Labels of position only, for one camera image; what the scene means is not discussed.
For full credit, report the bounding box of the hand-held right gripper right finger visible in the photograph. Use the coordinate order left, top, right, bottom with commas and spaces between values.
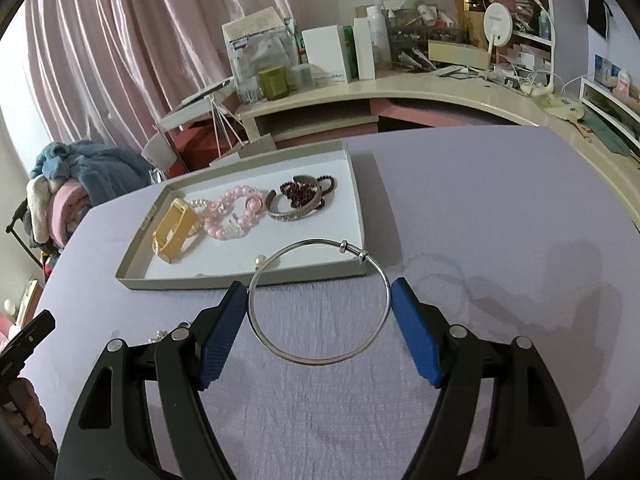
390, 276, 586, 480

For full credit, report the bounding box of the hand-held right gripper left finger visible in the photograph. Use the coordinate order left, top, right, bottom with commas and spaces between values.
54, 281, 249, 480

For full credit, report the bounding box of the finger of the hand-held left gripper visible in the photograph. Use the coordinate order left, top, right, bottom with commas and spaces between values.
0, 310, 56, 368

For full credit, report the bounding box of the thin silver bangle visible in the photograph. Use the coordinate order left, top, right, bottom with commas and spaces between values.
247, 239, 392, 366

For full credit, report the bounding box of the pink bead bracelet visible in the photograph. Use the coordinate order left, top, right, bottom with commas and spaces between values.
201, 186, 264, 241

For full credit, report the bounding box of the yellow watch band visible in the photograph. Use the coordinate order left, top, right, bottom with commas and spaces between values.
151, 198, 203, 263

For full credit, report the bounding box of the wide silver cuff bracelet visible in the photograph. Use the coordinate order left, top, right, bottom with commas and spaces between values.
265, 175, 323, 222

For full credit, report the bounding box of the grey shallow cardboard tray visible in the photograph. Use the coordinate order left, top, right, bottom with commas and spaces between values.
116, 140, 369, 292

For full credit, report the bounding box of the dark red bead necklace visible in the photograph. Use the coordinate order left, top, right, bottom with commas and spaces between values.
278, 174, 337, 210

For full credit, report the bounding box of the person's left hand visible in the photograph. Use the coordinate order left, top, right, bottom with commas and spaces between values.
10, 377, 56, 456

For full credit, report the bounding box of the black wooden chair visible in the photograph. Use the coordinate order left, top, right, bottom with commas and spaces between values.
6, 199, 48, 271

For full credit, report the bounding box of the purple tablecloth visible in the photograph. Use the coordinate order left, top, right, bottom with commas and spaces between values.
20, 125, 640, 480

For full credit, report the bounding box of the pile of folded blankets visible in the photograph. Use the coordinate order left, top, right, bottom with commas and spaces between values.
22, 141, 151, 256

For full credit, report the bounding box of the white paper bag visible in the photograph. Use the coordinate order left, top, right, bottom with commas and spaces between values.
209, 97, 277, 168

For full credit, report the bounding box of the white flat device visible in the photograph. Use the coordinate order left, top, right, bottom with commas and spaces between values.
157, 77, 236, 133

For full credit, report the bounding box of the beige curved desk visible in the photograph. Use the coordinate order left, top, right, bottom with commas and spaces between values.
235, 72, 640, 231

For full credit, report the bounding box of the green glass jar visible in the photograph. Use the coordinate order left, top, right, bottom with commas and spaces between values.
258, 66, 290, 101

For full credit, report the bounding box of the pale green paper fan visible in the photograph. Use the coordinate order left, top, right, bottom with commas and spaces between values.
537, 92, 586, 123

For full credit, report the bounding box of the green cloth pouch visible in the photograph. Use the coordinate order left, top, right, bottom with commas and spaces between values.
580, 110, 632, 158

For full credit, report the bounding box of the small clear jar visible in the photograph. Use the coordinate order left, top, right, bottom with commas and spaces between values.
290, 63, 315, 92

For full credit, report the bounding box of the long beige box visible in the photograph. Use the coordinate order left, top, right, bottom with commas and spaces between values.
428, 40, 491, 70

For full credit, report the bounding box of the tall white carton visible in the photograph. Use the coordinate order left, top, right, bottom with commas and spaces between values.
352, 17, 376, 81

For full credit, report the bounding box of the green carton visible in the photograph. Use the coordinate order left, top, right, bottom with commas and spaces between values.
342, 25, 358, 81

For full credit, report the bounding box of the white cardboard box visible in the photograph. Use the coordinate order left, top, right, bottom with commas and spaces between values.
301, 25, 348, 85

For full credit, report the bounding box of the clear acrylic cosmetics organizer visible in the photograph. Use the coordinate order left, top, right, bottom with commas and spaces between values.
367, 0, 473, 63

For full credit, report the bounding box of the clear bag of papers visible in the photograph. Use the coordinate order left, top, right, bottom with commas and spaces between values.
221, 6, 301, 104

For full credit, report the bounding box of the white round bottle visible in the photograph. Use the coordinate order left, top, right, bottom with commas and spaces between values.
366, 5, 392, 66

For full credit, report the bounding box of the white desktop riser shelf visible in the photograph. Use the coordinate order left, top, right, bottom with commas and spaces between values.
580, 75, 640, 141

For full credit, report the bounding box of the pink satin curtain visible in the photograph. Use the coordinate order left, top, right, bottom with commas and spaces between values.
22, 0, 297, 161

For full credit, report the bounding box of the round white vanity mirror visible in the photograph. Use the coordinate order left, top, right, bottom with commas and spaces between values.
483, 2, 512, 68

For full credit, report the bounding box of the black drawstring pouch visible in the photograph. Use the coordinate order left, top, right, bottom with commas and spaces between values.
586, 0, 613, 41

